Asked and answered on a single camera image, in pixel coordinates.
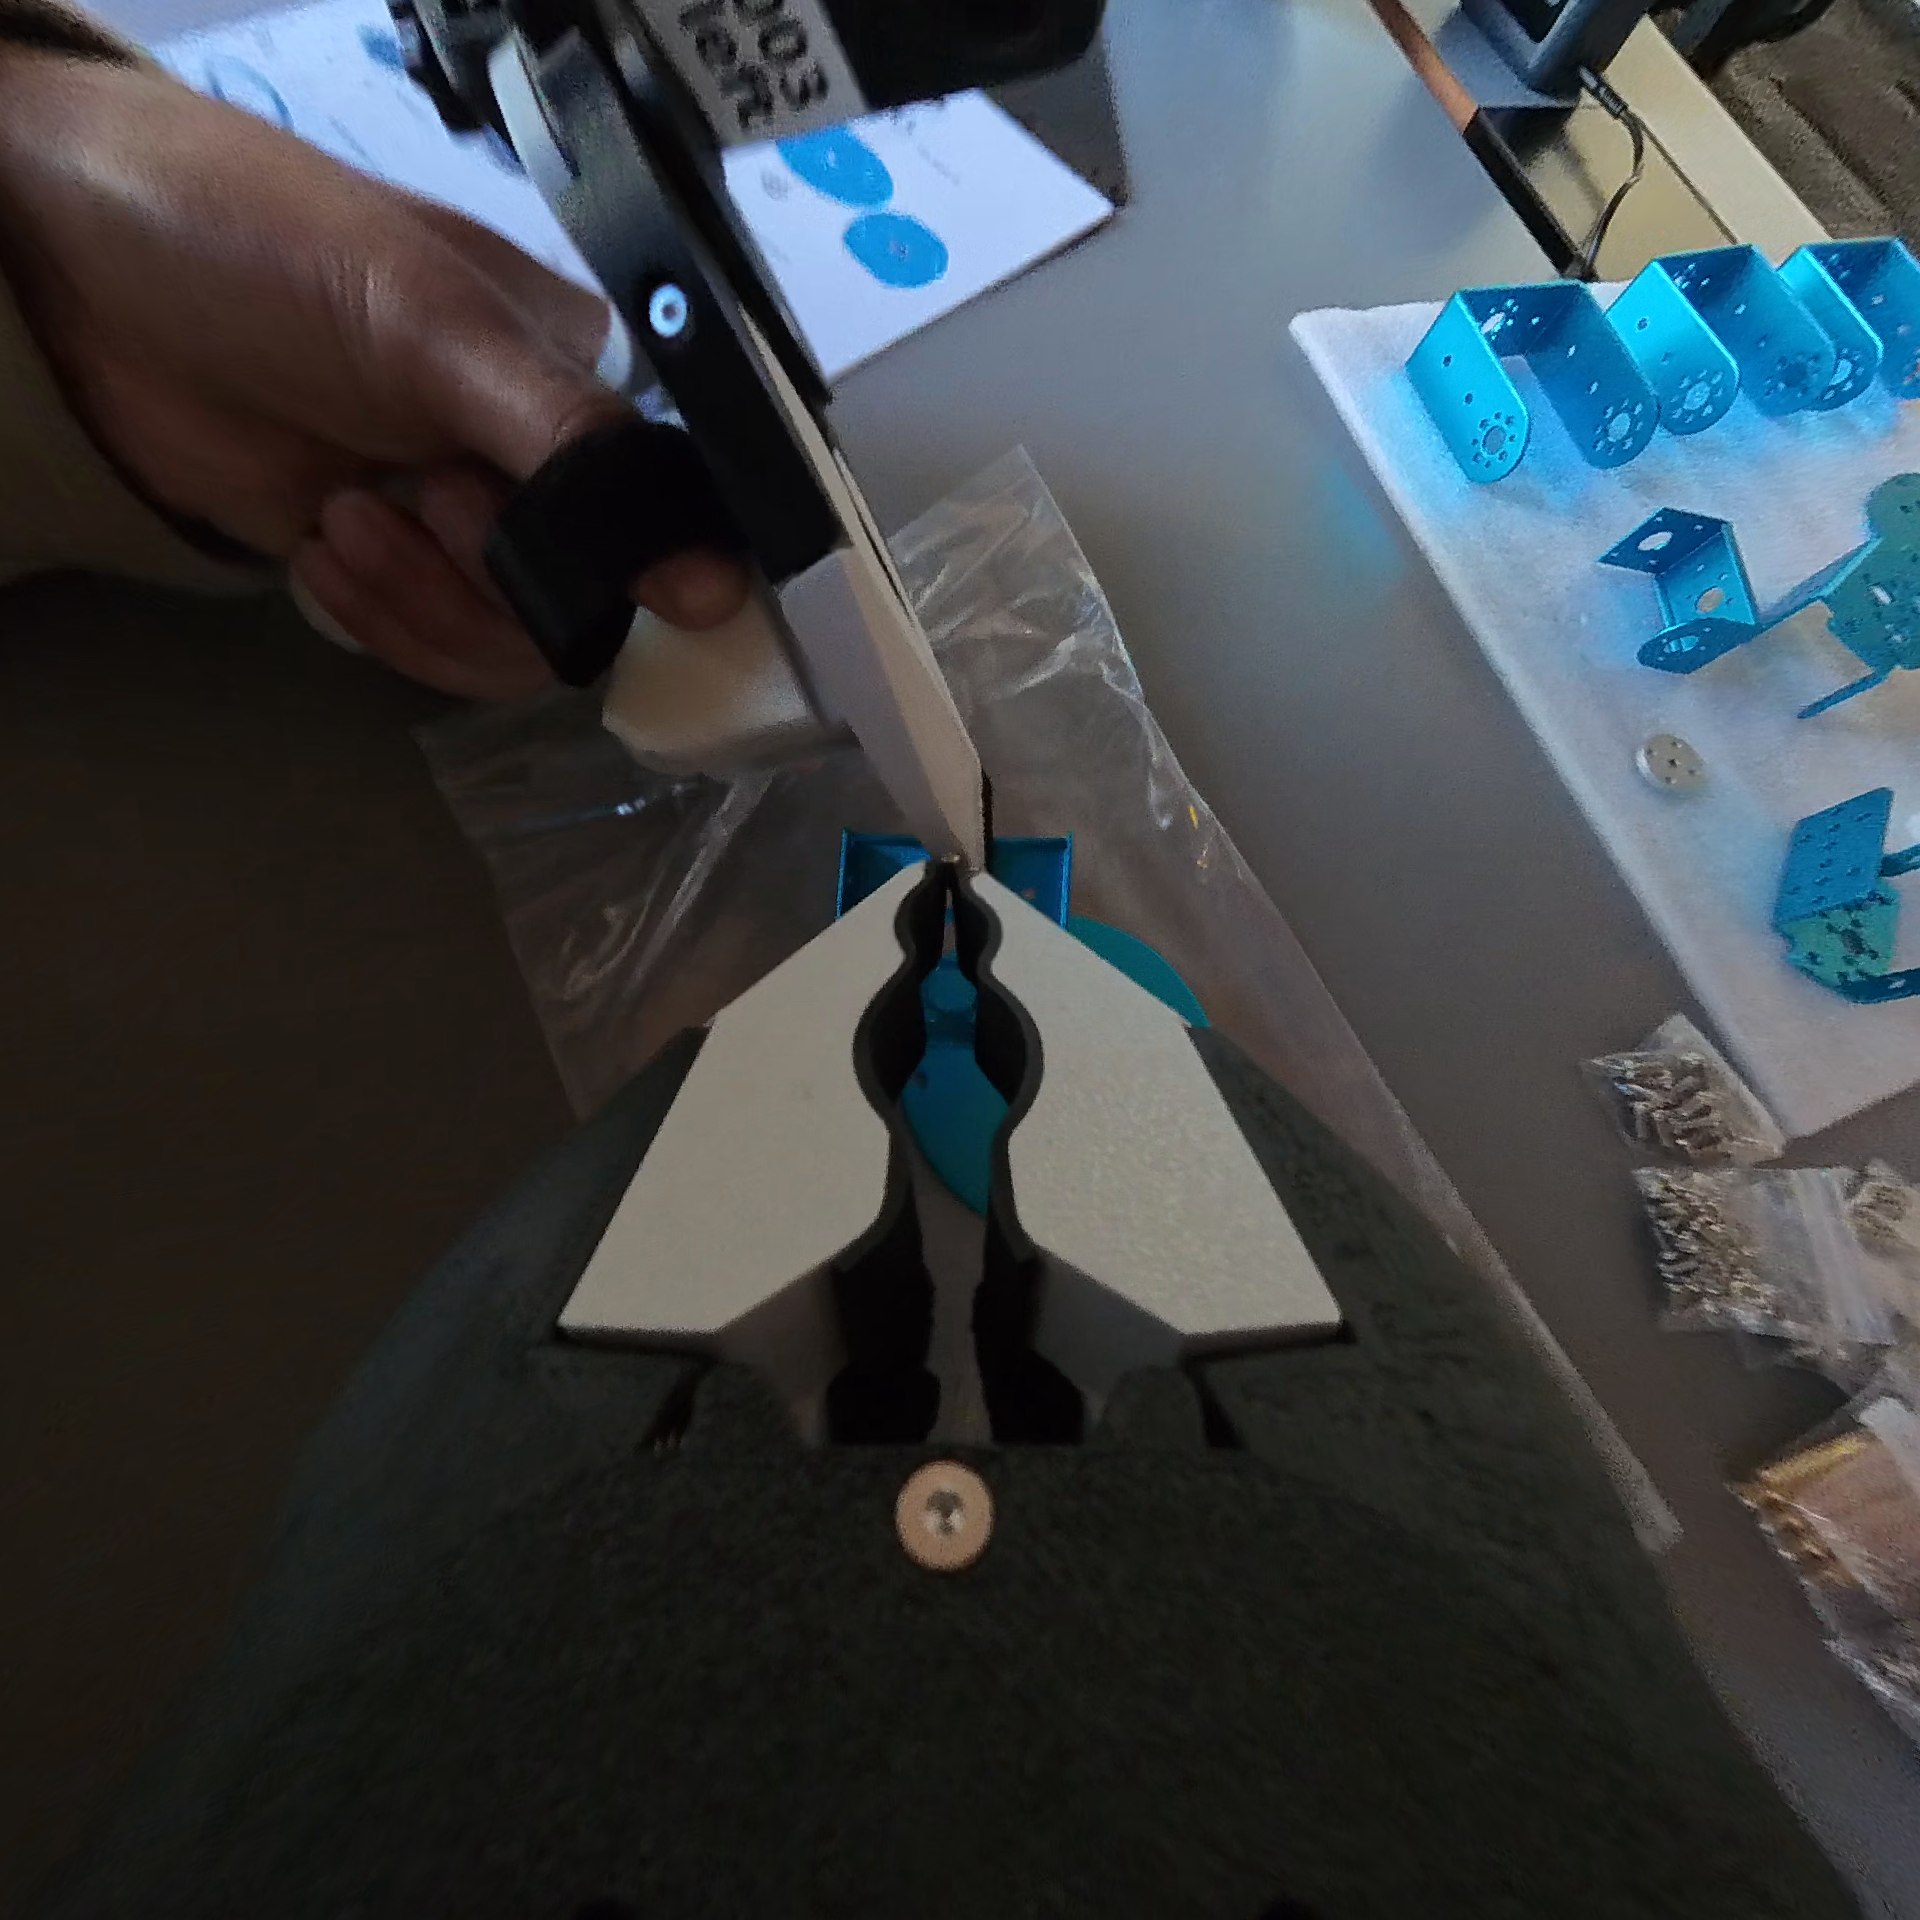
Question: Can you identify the grey timer device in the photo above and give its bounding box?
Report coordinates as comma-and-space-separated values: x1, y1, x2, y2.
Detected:
1462, 0, 1653, 80

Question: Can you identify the black cable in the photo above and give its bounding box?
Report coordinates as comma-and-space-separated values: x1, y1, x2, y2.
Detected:
1575, 65, 1711, 278

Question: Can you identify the white paper sheet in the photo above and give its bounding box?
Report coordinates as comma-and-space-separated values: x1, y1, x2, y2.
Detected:
141, 0, 1119, 384

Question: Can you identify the clear plastic bag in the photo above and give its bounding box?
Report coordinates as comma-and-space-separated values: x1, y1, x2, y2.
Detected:
420, 440, 1682, 1546

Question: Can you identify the white foam tray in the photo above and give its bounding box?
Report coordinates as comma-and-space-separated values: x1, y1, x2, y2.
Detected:
1289, 256, 1920, 1133

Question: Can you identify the blue perforated bracket assembly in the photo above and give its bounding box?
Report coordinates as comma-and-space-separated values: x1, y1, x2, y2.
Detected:
1774, 786, 1920, 1002

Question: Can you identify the blue round metal plate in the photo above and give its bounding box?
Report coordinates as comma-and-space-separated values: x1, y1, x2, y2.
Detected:
895, 914, 1210, 1216

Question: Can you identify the black metal plate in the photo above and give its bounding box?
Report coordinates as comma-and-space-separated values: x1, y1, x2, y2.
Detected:
990, 30, 1129, 202

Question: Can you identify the blue plate with standoff legs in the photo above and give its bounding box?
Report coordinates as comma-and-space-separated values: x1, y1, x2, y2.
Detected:
1761, 470, 1920, 722

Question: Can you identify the blue rounded metal bracket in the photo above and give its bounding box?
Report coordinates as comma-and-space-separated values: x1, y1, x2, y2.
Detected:
1604, 246, 1839, 437
1407, 280, 1658, 483
1775, 238, 1920, 413

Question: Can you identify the blue U-shaped metal bracket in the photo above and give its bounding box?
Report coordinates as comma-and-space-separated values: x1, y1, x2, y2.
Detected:
833, 830, 1077, 1081

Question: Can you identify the pile of clear screw bags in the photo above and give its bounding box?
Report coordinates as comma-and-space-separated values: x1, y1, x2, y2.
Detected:
1581, 1013, 1920, 1727

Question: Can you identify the person's left hand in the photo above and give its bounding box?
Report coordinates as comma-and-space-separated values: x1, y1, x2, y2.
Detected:
0, 65, 752, 705

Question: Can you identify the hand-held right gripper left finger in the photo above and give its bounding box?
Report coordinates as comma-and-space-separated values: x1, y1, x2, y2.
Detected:
558, 866, 950, 1441

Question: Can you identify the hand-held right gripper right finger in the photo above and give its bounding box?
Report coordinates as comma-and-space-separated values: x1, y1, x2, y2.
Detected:
959, 873, 1345, 1441

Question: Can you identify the grey desk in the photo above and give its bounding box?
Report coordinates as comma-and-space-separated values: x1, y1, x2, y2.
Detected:
0, 0, 1920, 1920

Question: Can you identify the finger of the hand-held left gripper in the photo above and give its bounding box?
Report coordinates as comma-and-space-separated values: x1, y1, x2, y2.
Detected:
780, 432, 994, 875

